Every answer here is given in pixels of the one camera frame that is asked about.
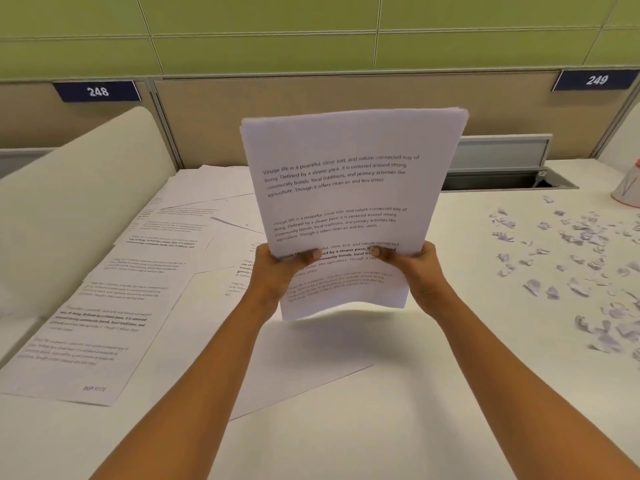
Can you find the person's left forearm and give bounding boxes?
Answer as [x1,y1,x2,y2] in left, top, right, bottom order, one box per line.
[89,294,281,480]

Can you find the heap of paper scraps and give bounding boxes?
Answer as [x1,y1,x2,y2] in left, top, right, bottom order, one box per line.
[489,194,640,363]

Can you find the grey cable tray lid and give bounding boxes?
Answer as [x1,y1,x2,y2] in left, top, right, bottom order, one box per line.
[439,134,580,192]

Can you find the pile of printed papers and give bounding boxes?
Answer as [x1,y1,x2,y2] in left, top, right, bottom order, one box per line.
[0,164,376,421]

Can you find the white desk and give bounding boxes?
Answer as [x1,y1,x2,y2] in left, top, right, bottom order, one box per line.
[0,314,43,368]
[0,159,640,480]

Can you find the pink and white cup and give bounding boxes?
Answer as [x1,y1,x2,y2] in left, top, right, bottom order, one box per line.
[611,159,640,209]

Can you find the grey partition post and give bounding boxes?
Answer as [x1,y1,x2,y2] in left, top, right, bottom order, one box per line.
[145,79,181,171]
[589,84,640,161]

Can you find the gathered printed sheet bundle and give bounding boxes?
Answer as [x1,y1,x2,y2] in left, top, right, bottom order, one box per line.
[239,107,470,321]

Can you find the beige partition panel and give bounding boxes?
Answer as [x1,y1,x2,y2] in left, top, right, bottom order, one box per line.
[0,82,156,148]
[153,72,640,168]

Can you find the blue number sign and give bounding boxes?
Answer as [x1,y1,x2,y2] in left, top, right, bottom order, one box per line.
[52,80,143,103]
[551,69,640,93]

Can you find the person's right forearm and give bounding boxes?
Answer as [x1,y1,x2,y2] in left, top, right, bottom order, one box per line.
[425,289,640,480]

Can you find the person's left hand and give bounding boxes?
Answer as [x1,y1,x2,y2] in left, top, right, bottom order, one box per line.
[247,243,323,321]

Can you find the left desk cable tray lid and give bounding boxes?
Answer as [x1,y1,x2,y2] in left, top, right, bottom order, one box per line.
[0,147,56,178]

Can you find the white side divider panel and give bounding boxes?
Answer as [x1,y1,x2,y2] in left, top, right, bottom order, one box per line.
[0,105,179,321]
[597,102,640,173]

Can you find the person's right hand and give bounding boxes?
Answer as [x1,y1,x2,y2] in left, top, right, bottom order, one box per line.
[368,240,449,318]

